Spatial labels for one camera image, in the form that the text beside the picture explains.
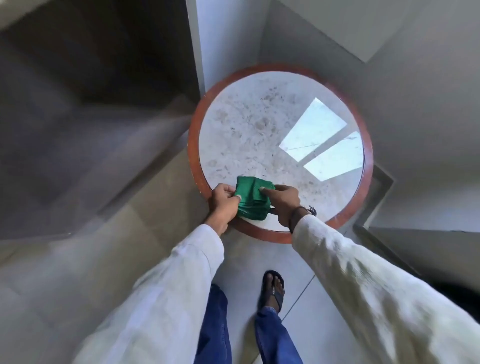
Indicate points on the person's left thumb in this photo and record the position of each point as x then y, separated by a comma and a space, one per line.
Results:
233, 201

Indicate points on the person's right foot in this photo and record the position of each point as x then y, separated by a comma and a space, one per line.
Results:
270, 290

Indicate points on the person's left forearm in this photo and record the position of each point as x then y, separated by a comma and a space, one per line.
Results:
170, 292

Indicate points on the person's right leg blue jeans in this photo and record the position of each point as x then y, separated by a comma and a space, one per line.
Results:
275, 337

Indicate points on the person's right forearm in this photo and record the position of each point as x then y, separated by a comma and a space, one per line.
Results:
375, 288

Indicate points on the person's leg blue jeans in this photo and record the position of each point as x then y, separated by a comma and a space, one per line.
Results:
275, 337
214, 330

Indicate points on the dark wrist band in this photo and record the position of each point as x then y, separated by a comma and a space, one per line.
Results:
295, 219

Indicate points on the grey stone staircase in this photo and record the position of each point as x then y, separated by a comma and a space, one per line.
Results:
86, 123

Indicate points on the black sandal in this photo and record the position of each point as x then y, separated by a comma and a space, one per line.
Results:
278, 298

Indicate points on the person's right hand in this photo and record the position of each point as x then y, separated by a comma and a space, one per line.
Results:
287, 200

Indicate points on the person's left hand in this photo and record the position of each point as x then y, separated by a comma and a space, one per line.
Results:
219, 204

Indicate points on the person's left leg blue jeans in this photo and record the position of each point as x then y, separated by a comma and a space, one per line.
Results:
214, 330

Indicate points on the green cloth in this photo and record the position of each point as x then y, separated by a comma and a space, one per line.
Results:
252, 200

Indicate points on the person's right thumb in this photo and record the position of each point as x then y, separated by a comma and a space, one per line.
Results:
273, 210

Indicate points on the round table with wooden rim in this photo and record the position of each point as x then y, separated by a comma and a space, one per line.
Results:
277, 150

